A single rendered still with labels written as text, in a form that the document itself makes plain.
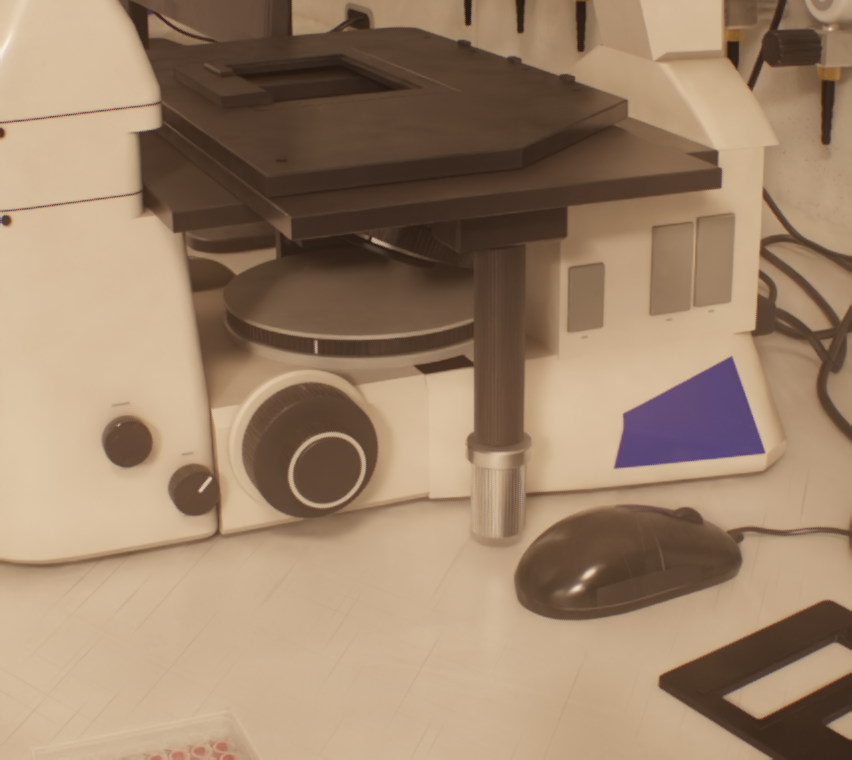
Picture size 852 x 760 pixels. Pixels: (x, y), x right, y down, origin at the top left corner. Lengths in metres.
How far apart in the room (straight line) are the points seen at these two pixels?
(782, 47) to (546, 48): 0.64
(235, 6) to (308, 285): 0.34
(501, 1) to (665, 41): 1.04
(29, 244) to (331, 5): 1.81
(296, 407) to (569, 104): 0.20
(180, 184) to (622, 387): 0.26
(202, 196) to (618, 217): 0.23
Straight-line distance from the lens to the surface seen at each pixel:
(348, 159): 0.66
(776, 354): 1.04
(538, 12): 1.82
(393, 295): 0.85
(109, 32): 0.69
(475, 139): 0.70
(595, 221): 0.80
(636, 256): 0.82
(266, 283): 0.88
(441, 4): 2.07
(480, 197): 0.65
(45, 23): 0.69
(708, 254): 0.84
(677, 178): 0.69
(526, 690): 0.66
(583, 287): 0.80
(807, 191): 1.39
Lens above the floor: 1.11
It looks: 20 degrees down
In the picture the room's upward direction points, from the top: 1 degrees counter-clockwise
